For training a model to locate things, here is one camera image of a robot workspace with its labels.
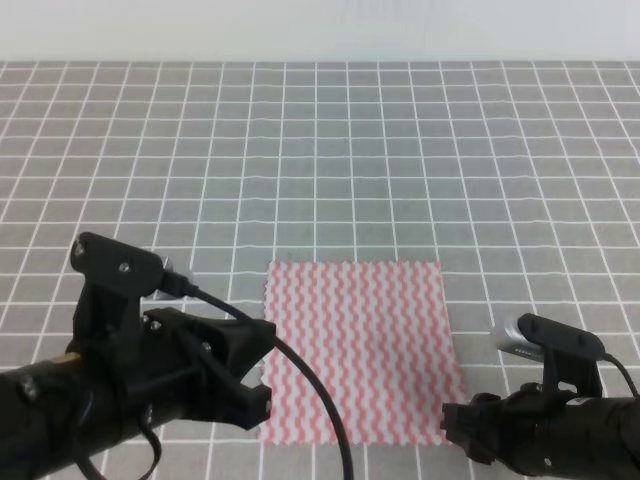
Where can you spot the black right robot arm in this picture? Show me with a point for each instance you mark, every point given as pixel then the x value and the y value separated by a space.
pixel 548 434

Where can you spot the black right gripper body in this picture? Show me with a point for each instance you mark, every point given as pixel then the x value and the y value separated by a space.
pixel 504 430

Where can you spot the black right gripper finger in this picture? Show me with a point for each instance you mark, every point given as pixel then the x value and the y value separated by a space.
pixel 469 444
pixel 456 416

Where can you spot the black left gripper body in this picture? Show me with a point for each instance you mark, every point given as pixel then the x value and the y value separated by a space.
pixel 141 368

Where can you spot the pink wavy striped towel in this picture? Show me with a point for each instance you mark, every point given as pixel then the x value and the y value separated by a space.
pixel 377 335

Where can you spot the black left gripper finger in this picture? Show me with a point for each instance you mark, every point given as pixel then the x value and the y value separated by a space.
pixel 235 402
pixel 237 346

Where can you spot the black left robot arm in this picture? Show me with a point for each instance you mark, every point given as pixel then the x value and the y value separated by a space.
pixel 57 413

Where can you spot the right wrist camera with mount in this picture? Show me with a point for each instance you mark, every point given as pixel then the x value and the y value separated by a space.
pixel 569 355

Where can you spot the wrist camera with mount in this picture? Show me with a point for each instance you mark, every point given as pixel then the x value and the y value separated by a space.
pixel 569 355
pixel 118 274

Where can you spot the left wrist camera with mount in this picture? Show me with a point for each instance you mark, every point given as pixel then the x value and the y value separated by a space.
pixel 118 274

